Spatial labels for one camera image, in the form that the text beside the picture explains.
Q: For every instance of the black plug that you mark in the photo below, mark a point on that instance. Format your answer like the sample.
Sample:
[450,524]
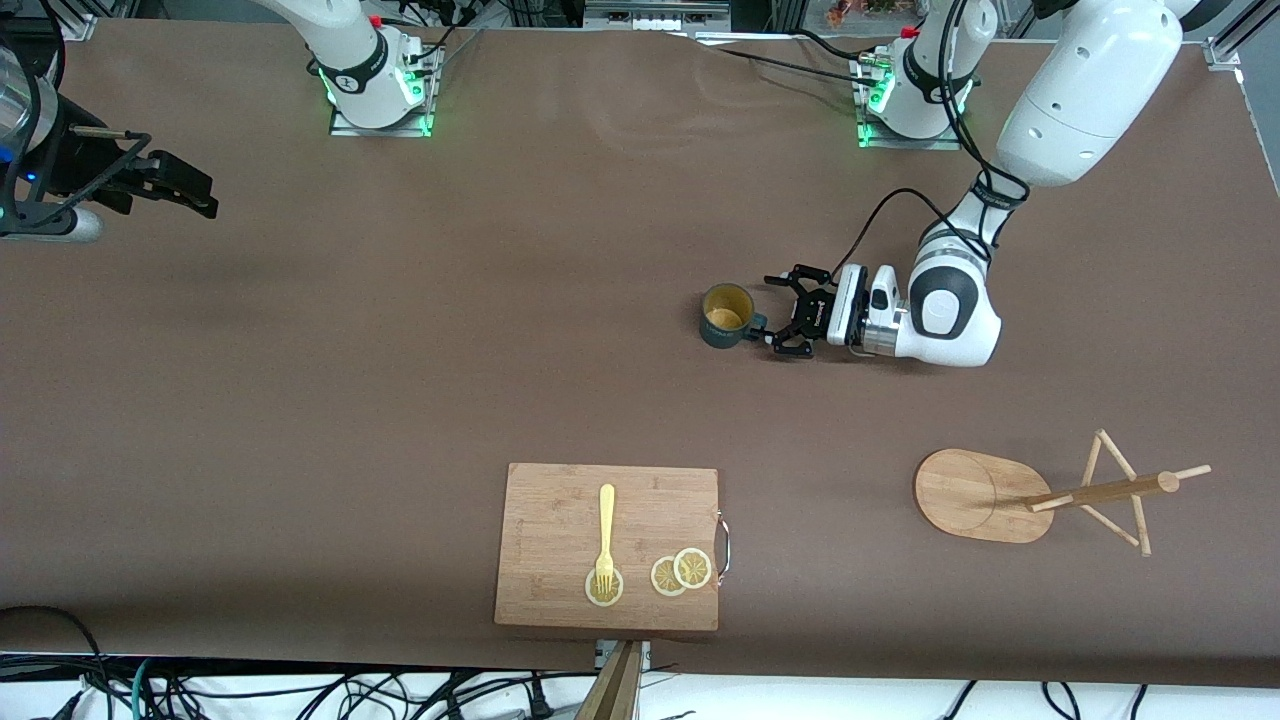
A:
[540,705]

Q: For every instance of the yellow plastic fork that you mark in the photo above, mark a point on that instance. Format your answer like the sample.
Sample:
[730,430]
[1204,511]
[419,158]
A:
[606,520]

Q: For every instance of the wooden post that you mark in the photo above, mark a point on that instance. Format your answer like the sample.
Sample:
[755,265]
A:
[612,695]

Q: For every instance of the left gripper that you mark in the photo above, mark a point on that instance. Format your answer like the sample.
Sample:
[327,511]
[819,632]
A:
[817,316]

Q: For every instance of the orange red object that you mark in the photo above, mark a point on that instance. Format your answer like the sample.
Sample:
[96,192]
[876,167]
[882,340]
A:
[860,12]

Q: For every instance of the metal bracket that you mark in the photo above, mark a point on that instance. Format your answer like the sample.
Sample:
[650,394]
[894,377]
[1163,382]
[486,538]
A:
[603,652]

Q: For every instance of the lemon slice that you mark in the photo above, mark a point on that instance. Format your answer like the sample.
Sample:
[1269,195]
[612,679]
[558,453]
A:
[694,568]
[592,595]
[662,578]

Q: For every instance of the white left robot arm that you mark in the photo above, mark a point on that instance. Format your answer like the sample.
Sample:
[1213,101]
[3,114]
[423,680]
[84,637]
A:
[1090,80]

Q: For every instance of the brown table cover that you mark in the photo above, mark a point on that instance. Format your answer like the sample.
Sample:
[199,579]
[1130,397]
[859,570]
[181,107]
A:
[300,300]

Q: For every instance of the wooden cup rack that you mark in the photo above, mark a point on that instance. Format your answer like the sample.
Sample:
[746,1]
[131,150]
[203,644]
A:
[965,495]

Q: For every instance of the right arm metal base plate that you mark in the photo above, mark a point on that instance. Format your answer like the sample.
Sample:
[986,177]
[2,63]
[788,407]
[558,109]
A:
[380,128]

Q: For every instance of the aluminium corner bracket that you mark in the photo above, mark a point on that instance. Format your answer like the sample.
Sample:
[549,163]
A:
[78,28]
[1225,52]

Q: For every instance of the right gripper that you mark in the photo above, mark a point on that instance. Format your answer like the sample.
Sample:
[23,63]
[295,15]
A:
[82,160]

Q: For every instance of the grey power strip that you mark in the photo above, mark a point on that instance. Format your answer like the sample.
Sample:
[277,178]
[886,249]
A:
[655,15]

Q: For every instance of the dark green mug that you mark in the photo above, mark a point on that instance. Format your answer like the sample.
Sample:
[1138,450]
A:
[715,335]

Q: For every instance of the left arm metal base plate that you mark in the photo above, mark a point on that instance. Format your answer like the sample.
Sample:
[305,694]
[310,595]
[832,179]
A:
[910,143]

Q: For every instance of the wooden cutting board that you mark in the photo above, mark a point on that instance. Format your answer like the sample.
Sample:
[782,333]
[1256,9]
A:
[550,530]

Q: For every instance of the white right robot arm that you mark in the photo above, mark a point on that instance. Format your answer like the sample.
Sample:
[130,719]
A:
[350,50]

